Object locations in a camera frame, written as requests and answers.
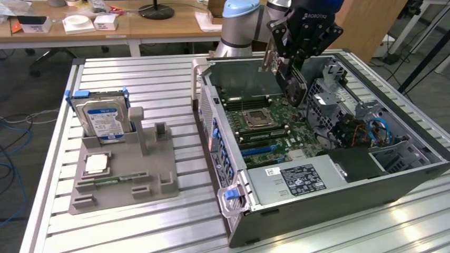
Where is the metal CPU socket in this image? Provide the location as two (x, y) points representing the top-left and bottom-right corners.
(242, 108), (274, 130)

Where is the blue expansion slot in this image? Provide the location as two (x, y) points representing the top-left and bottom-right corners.
(240, 144), (279, 157)

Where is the green RAM stick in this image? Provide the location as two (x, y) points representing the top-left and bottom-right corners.
(77, 173), (144, 187)

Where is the clear plastic bag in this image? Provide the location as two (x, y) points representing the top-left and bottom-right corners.
(0, 0), (35, 23)

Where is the grey plastic parts rack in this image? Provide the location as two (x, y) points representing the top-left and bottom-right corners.
(68, 106), (180, 216)

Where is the blue floor cable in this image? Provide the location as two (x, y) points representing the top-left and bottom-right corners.
(0, 118), (29, 228)

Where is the black office chair base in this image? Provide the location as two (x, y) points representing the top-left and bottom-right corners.
(25, 46), (109, 77)

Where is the white box black lid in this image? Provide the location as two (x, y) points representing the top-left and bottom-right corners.
(17, 15), (52, 34)

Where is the grey power supply unit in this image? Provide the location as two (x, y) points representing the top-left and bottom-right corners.
(247, 154), (348, 208)

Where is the silver chipset heatsink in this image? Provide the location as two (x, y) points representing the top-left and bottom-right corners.
(286, 149), (308, 162)

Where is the black graphics card metal bracket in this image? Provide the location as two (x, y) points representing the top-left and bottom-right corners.
(262, 39), (308, 108)

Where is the open black PC case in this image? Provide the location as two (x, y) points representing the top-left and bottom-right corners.
(191, 48), (450, 249)

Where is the black RAM slot row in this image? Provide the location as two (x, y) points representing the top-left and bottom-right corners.
(223, 95), (270, 111)
(235, 128), (291, 144)

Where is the small white box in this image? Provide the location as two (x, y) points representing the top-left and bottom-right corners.
(93, 14), (120, 31)

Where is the wooden desk white frame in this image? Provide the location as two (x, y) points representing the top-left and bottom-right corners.
(0, 0), (322, 57)

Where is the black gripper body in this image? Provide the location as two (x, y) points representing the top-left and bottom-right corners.
(286, 0), (335, 57)

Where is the hard disk in blue caddy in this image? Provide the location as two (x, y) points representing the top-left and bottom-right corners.
(64, 86), (136, 145)

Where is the blue case release latch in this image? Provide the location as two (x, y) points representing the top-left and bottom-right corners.
(223, 187), (240, 201)

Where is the blue data wire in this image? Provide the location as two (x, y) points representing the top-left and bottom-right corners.
(364, 118), (394, 146)

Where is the perforated metal disk cage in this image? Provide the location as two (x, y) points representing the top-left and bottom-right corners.
(306, 77), (354, 132)

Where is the white paper booklet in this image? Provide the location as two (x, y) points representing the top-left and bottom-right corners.
(195, 12), (223, 33)

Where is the green motherboard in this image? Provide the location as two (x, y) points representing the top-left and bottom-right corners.
(216, 88), (327, 169)

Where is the black round lamp base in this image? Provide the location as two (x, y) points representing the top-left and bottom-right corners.
(137, 0), (176, 20)

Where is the orange card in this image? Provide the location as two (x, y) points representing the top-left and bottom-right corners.
(9, 16), (23, 34)

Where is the black slanted stand pole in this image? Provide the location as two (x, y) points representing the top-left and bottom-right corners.
(398, 2), (450, 93)

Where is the brown cardboard box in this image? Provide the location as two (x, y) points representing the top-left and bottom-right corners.
(207, 0), (226, 18)

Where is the silver CPU chip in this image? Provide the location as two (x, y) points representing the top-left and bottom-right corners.
(85, 154), (109, 173)

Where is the brown wooden cabinet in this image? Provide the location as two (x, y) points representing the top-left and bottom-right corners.
(324, 0), (408, 64)

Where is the grey metal disk bay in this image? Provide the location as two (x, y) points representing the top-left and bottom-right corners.
(367, 141), (442, 175)

